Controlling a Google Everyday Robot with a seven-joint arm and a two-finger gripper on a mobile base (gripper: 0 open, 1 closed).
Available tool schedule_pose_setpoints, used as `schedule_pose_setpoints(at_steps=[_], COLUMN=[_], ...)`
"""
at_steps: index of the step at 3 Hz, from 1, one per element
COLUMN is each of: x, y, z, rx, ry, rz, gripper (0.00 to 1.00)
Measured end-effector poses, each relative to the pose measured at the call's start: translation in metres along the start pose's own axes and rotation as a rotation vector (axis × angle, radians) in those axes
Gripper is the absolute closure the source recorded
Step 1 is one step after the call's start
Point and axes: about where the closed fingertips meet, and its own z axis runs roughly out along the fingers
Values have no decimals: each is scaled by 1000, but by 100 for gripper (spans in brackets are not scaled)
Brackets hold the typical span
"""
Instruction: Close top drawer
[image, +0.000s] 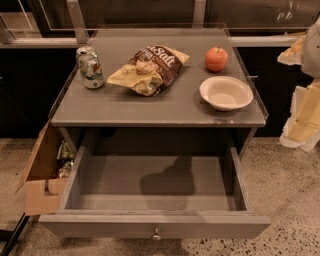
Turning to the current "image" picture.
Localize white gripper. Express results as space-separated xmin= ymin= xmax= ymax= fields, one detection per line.
xmin=277 ymin=20 xmax=320 ymax=151

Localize grey wooden top drawer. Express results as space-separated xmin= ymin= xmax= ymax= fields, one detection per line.
xmin=40 ymin=147 xmax=271 ymax=239

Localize grey cabinet with top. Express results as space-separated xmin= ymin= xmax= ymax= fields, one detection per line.
xmin=49 ymin=27 xmax=268 ymax=158

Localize metal drawer knob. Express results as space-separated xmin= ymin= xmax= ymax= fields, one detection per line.
xmin=151 ymin=228 xmax=161 ymax=241

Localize white bowl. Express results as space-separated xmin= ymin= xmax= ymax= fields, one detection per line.
xmin=199 ymin=76 xmax=253 ymax=111

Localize red apple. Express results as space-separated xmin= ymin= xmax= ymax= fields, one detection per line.
xmin=205 ymin=47 xmax=228 ymax=72

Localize brown yellow chip bag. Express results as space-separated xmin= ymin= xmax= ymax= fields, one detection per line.
xmin=107 ymin=45 xmax=189 ymax=97

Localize green white soda can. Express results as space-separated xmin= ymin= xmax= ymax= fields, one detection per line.
xmin=76 ymin=46 xmax=105 ymax=89

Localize green packets in box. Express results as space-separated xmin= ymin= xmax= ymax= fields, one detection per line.
xmin=57 ymin=140 xmax=75 ymax=178

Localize cardboard box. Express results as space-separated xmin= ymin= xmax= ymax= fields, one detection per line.
xmin=17 ymin=122 xmax=68 ymax=216

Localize black stand leg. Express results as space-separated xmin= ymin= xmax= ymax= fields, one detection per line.
xmin=0 ymin=213 xmax=29 ymax=256

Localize metal rail frame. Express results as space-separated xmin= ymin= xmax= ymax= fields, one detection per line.
xmin=0 ymin=0 xmax=320 ymax=49

